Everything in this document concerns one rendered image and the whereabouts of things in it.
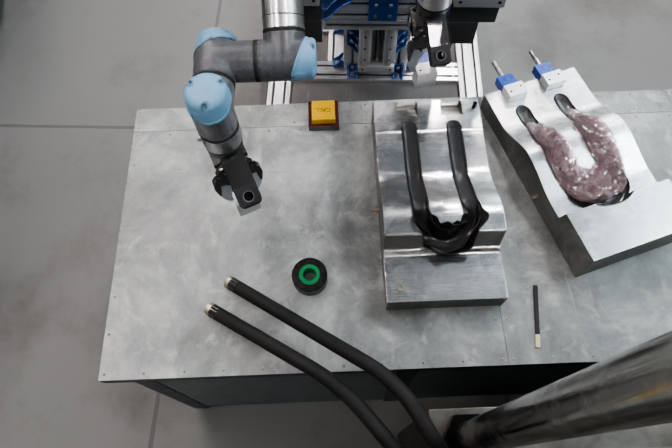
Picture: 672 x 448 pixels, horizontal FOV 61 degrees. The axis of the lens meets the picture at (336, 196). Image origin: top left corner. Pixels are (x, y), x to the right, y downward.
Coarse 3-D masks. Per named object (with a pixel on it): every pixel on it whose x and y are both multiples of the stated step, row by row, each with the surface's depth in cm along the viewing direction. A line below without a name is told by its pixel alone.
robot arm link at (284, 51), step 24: (264, 0) 98; (288, 0) 97; (264, 24) 99; (288, 24) 98; (264, 48) 98; (288, 48) 98; (312, 48) 99; (264, 72) 99; (288, 72) 99; (312, 72) 100
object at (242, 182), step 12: (240, 156) 108; (228, 168) 107; (240, 168) 108; (228, 180) 109; (240, 180) 108; (252, 180) 108; (240, 192) 108; (252, 192) 108; (240, 204) 108; (252, 204) 108
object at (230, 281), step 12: (228, 288) 127; (240, 288) 126; (252, 288) 126; (252, 300) 124; (264, 300) 123; (276, 312) 121; (288, 312) 120; (288, 324) 119; (300, 324) 118; (312, 324) 118; (312, 336) 116; (324, 336) 115; (336, 348) 114; (348, 348) 113; (348, 360) 113; (360, 360) 111
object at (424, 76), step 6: (426, 54) 140; (420, 60) 139; (426, 60) 139; (420, 66) 137; (426, 66) 137; (414, 72) 138; (420, 72) 136; (426, 72) 136; (432, 72) 136; (414, 78) 140; (420, 78) 137; (426, 78) 137; (432, 78) 138; (414, 84) 141; (420, 84) 139; (426, 84) 140; (432, 84) 140
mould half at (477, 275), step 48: (384, 144) 136; (432, 144) 135; (480, 144) 135; (384, 192) 128; (432, 192) 127; (480, 192) 126; (384, 240) 123; (480, 240) 124; (384, 288) 127; (432, 288) 123; (480, 288) 122
